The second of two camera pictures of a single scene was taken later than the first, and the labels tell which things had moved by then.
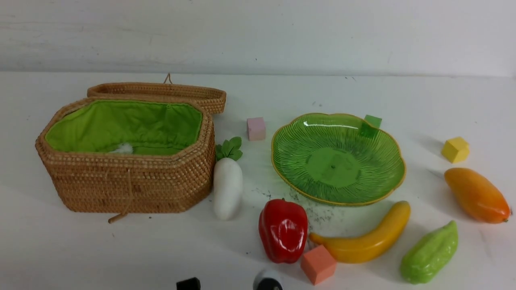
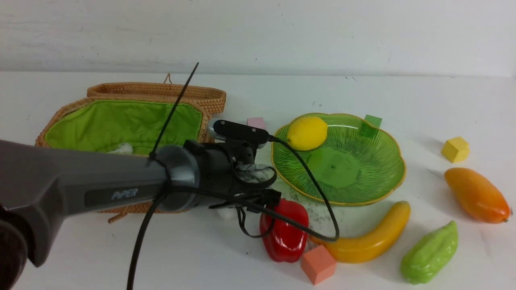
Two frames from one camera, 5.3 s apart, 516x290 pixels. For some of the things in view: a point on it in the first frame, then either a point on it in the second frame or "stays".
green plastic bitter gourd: x=429 y=254 stays
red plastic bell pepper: x=283 y=227 stays
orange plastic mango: x=479 y=197 stays
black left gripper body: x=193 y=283 -> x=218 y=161
